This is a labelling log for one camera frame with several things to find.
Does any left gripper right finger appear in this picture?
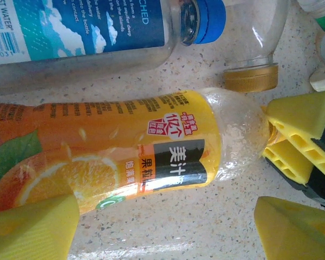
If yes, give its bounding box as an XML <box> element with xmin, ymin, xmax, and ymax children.
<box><xmin>253</xmin><ymin>196</ymin><xmax>325</xmax><ymax>260</ymax></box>

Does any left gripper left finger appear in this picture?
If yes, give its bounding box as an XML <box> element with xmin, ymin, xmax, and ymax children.
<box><xmin>0</xmin><ymin>193</ymin><xmax>80</xmax><ymax>260</ymax></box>

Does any clear bottle with gold cap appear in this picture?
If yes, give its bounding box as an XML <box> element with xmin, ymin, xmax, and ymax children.
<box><xmin>222</xmin><ymin>0</ymin><xmax>290</xmax><ymax>93</ymax></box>

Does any orange juice plastic bottle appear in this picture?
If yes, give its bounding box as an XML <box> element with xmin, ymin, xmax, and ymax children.
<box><xmin>0</xmin><ymin>88</ymin><xmax>277</xmax><ymax>216</ymax></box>

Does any blue-label water bottle blue cap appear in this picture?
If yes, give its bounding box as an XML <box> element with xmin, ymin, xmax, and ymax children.
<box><xmin>0</xmin><ymin>0</ymin><xmax>228</xmax><ymax>95</ymax></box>

